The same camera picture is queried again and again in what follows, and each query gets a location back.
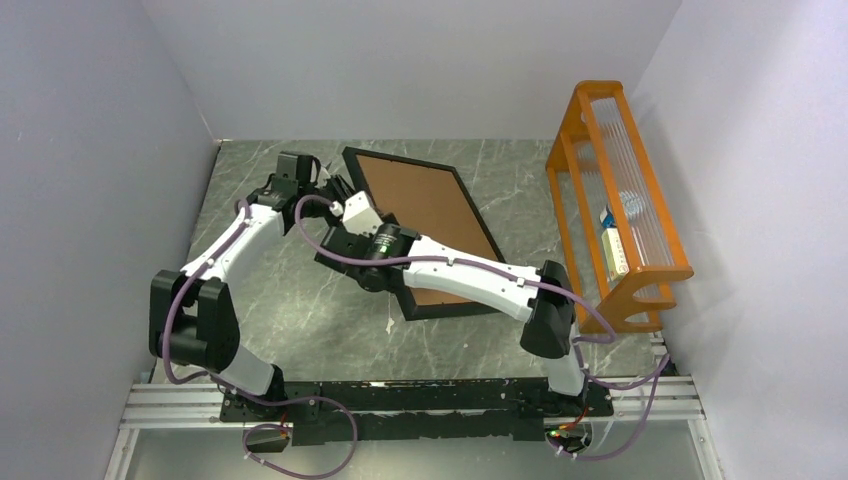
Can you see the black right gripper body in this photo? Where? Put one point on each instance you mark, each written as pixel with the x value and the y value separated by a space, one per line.
pixel 372 230

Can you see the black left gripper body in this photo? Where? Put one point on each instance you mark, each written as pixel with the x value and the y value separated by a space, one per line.
pixel 301 189

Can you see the brown backing board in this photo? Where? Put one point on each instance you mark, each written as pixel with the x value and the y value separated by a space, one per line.
pixel 424 192

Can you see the black picture frame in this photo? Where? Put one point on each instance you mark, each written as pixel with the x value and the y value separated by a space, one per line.
pixel 484 225

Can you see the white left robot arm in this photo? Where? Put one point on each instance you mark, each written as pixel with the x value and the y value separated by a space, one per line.
pixel 193 325

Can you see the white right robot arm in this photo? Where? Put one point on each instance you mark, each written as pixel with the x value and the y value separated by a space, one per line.
pixel 540 298

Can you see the white box in shelf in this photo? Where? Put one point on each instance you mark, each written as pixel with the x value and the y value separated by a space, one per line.
pixel 612 245

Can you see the orange wooden shelf rack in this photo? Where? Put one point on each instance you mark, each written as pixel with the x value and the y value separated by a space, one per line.
pixel 598 160

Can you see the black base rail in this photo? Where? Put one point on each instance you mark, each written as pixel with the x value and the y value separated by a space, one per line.
pixel 518 408

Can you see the aluminium table rail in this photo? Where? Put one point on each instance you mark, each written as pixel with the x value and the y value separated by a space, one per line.
pixel 664 397

